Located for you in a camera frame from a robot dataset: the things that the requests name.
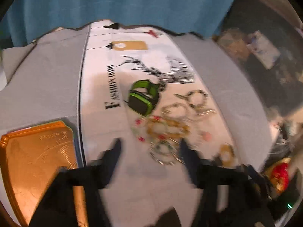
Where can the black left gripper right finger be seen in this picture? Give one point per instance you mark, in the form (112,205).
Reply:
(230,197)

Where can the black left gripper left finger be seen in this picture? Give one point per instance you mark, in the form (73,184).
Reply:
(57,208)

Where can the pearl hair clip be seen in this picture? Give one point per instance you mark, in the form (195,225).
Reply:
(204,112)

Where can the green black smart watch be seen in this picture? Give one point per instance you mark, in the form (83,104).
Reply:
(143,97)

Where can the red round ornament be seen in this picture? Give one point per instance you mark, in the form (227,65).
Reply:
(278,175)

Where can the orange metal tray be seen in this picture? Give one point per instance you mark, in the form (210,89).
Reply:
(30,158)

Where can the grey felt table cloth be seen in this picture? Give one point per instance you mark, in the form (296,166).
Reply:
(69,75)

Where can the white printed table runner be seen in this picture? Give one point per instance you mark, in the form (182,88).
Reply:
(146,122)

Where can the dark storage cabinet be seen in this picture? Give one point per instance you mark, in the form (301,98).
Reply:
(268,50)

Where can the blue curtain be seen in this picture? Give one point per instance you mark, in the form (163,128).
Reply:
(27,20)

